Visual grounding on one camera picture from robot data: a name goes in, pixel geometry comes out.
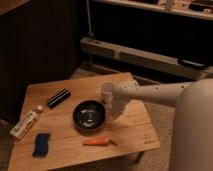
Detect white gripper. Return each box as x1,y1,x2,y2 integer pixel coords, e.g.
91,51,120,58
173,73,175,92
106,97,129,121

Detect black ceramic bowl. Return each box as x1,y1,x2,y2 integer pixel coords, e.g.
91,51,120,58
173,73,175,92
72,100,106,131

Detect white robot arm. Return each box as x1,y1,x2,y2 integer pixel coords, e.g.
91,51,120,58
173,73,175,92
108,78,213,171

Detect white plastic cup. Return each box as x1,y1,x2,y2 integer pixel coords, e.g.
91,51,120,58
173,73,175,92
100,82,114,103

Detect orange carrot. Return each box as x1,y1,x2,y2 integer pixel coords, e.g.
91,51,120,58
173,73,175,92
83,136,109,146

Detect grey long bench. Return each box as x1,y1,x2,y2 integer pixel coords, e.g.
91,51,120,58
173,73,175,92
80,37,213,79

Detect wooden table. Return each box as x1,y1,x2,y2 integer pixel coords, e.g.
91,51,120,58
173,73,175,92
8,73,160,171

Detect black rectangular box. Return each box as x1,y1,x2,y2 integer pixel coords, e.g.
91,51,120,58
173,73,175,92
47,89,71,109

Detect blue sponge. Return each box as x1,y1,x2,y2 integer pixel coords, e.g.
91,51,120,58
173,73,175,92
32,133,50,157

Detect white tube with cap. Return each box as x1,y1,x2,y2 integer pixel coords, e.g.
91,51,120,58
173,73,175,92
10,105,43,140

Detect metal pole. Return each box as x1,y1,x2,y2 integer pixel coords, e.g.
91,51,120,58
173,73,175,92
86,0,94,41

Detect wooden shelf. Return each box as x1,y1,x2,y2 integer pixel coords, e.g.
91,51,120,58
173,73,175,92
93,0,213,21

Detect black handle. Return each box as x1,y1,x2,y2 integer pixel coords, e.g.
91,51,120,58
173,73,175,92
177,59,209,70

